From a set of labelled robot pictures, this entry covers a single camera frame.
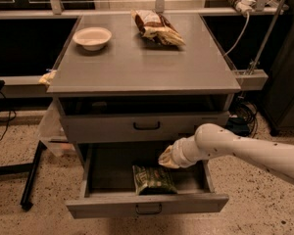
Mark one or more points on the yellow sponge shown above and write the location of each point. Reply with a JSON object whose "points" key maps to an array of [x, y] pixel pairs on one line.
{"points": [[47, 78]]}

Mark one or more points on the closed grey top drawer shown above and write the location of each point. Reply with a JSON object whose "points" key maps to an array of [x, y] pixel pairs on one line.
{"points": [[136, 127]]}

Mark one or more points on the black metal stand leg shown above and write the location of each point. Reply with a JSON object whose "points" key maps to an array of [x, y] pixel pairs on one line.
{"points": [[30, 169]]}

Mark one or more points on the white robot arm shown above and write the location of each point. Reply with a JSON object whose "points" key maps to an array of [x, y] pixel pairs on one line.
{"points": [[258, 174]]}

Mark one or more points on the white power strip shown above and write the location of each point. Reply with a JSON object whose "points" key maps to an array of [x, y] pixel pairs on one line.
{"points": [[244, 7]]}

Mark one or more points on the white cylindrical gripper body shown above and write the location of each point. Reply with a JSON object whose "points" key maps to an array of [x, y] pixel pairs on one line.
{"points": [[176, 155]]}

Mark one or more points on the white paper bowl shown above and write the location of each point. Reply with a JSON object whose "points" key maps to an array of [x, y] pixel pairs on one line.
{"points": [[92, 38]]}

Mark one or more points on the clear plastic bag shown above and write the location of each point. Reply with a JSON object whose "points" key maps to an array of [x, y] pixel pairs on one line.
{"points": [[51, 133]]}

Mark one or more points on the brown white chip bag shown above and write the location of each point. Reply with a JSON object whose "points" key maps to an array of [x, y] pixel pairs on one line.
{"points": [[156, 27]]}

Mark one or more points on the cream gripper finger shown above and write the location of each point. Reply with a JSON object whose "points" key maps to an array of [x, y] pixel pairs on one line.
{"points": [[166, 160]]}

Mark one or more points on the green jalapeno chip bag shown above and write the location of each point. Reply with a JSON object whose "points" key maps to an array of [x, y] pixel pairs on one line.
{"points": [[153, 180]]}

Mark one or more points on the grey metal rail beam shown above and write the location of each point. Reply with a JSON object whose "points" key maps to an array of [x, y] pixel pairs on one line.
{"points": [[251, 82]]}

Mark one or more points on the grey drawer cabinet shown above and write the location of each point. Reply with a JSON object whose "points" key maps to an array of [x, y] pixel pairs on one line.
{"points": [[136, 76]]}

